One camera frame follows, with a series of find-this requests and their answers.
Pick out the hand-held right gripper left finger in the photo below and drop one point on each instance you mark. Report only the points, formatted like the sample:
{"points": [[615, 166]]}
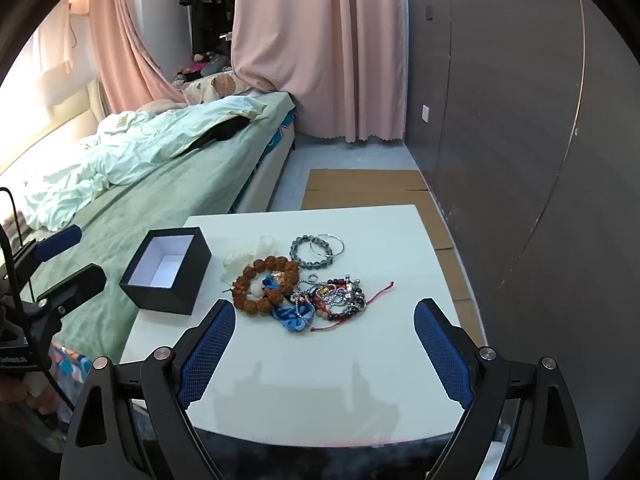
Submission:
{"points": [[210, 355]]}

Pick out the person's left hand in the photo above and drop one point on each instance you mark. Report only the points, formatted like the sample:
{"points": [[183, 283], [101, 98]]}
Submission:
{"points": [[35, 395]]}

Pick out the cream pillow with bear print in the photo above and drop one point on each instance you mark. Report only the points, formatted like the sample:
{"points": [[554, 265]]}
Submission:
{"points": [[215, 87]]}

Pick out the dark hanging clothes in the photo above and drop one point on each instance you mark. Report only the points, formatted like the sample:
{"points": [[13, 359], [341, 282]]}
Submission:
{"points": [[205, 5]]}

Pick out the pink curtain hanging straight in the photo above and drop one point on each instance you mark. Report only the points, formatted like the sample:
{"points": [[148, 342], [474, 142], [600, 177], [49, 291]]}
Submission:
{"points": [[320, 50]]}

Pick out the black cloth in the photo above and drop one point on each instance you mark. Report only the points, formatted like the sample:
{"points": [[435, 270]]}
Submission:
{"points": [[222, 130]]}

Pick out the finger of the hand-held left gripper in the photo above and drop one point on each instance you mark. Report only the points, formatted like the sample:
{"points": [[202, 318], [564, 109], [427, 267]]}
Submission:
{"points": [[60, 241], [75, 287]]}

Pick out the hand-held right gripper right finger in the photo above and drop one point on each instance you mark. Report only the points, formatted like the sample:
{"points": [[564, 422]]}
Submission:
{"points": [[445, 355]]}

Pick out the white wall socket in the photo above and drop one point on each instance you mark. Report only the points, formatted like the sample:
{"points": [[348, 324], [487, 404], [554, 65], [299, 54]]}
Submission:
{"points": [[425, 113]]}

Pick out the pale green duvet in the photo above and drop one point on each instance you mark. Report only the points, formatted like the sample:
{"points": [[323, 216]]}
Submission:
{"points": [[125, 160]]}

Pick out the colourful patterned cloth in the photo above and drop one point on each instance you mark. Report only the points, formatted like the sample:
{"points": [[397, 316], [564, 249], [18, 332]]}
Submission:
{"points": [[70, 365]]}

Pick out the flattened brown cardboard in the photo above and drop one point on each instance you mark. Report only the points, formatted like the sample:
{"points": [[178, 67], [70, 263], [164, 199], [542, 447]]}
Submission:
{"points": [[360, 187]]}

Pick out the dark brown wardrobe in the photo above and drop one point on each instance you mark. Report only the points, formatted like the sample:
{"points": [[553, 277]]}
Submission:
{"points": [[525, 135]]}

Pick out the bed with green sheet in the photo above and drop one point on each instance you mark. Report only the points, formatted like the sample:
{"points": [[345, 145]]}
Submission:
{"points": [[150, 205]]}

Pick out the beige padded headboard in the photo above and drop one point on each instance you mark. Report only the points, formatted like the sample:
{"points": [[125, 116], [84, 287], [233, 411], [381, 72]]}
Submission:
{"points": [[65, 125]]}

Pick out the black box with white inside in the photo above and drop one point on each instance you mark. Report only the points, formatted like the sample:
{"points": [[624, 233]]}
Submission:
{"points": [[165, 300]]}

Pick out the pile of plush toys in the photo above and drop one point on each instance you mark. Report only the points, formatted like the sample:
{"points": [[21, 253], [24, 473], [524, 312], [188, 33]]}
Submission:
{"points": [[200, 62]]}

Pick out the thin silver hoop bangle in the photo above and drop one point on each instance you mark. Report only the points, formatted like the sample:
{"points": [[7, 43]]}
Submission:
{"points": [[343, 245]]}

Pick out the pink curtain tied back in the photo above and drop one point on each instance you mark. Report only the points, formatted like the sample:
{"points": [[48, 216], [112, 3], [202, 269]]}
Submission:
{"points": [[125, 35]]}

